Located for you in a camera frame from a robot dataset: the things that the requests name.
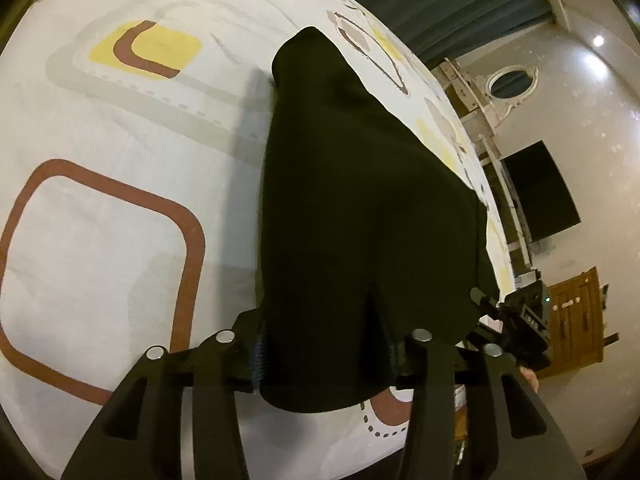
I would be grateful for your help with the black pants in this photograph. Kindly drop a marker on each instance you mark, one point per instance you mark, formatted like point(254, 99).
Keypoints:
point(360, 210)

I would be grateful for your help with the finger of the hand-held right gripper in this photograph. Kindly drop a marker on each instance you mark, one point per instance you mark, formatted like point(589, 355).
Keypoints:
point(487, 306)

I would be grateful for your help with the black television screen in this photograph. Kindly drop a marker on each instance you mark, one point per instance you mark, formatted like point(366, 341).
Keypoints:
point(542, 190)

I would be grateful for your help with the brown wooden cabinet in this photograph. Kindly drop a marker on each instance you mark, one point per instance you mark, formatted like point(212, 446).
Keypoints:
point(580, 320)

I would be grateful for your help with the patterned white bed sheet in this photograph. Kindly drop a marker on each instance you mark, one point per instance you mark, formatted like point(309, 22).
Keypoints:
point(100, 235)

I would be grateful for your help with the round ceiling light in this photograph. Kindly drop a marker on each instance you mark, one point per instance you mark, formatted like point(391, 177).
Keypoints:
point(598, 40)

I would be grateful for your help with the dark green curtain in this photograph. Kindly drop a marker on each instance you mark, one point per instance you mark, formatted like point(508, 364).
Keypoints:
point(425, 0)

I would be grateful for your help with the white vanity dresser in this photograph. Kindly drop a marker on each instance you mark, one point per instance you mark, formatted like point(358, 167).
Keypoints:
point(470, 100)

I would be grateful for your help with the white oval vanity mirror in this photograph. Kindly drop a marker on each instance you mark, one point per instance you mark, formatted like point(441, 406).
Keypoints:
point(511, 82)

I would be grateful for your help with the white television stand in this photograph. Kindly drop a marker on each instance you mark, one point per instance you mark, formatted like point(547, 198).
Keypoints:
point(515, 230)

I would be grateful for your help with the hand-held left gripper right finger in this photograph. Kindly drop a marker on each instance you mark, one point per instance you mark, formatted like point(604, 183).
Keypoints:
point(430, 385)

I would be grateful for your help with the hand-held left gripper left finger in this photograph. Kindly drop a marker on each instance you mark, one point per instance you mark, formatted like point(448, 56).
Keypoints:
point(258, 360)

